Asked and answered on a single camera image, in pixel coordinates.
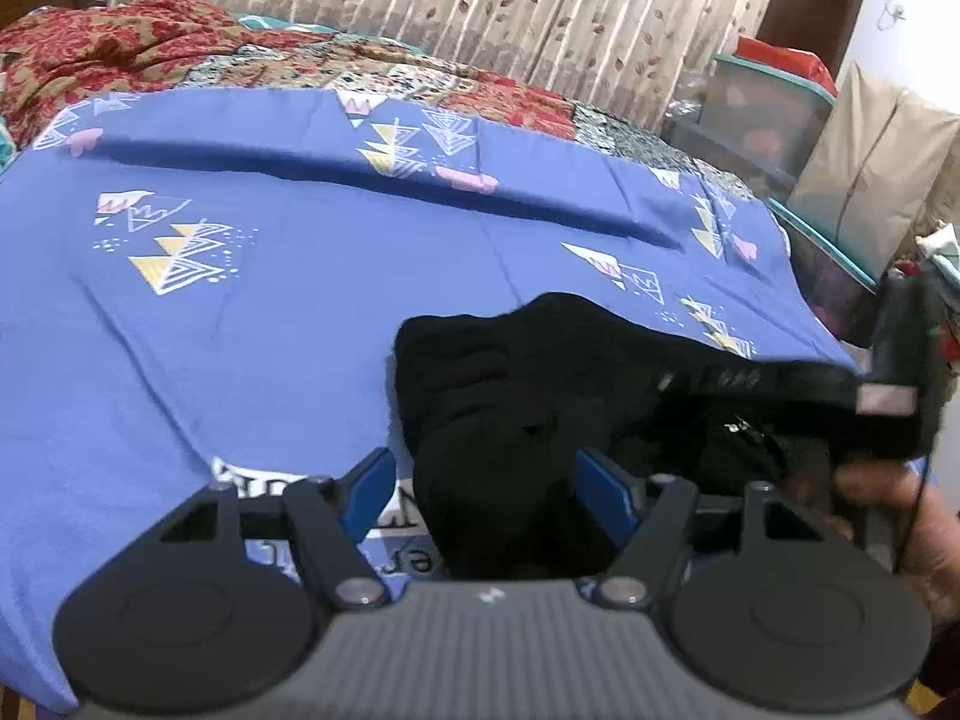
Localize blue printed bed sheet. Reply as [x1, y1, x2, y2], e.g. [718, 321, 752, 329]
[0, 86, 863, 713]

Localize beige garment bag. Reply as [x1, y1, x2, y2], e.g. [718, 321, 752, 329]
[786, 61, 960, 282]

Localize beige leaf print curtain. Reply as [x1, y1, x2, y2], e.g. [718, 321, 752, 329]
[105, 0, 794, 137]

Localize red cloth bundle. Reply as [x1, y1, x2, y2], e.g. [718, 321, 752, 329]
[733, 35, 838, 97]

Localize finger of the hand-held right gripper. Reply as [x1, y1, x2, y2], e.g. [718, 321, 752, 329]
[652, 358, 863, 432]

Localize pile of clothes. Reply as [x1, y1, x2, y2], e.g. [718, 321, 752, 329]
[911, 223, 960, 380]

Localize dark wooden shelf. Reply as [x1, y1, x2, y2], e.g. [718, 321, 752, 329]
[756, 0, 871, 83]

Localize red floral blanket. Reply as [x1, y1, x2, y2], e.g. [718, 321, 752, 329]
[0, 0, 252, 151]

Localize glossy printed book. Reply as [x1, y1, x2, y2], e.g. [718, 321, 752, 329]
[210, 456, 455, 593]

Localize person's right hand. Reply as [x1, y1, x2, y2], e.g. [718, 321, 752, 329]
[831, 457, 960, 623]

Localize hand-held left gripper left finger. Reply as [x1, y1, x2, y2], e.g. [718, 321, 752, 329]
[160, 446, 398, 610]

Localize thin black cable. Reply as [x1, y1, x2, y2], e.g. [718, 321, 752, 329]
[891, 457, 935, 575]

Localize patchwork quilt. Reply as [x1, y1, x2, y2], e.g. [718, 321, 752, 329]
[184, 28, 762, 200]

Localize clear storage bin teal lid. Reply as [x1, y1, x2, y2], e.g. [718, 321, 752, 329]
[664, 52, 839, 200]
[765, 196, 880, 350]

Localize black pants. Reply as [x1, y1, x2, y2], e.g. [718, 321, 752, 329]
[391, 291, 863, 582]

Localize teal patterned cloth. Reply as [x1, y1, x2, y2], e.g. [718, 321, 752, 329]
[229, 11, 335, 37]

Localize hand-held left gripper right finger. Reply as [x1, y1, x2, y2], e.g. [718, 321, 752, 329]
[574, 446, 830, 610]

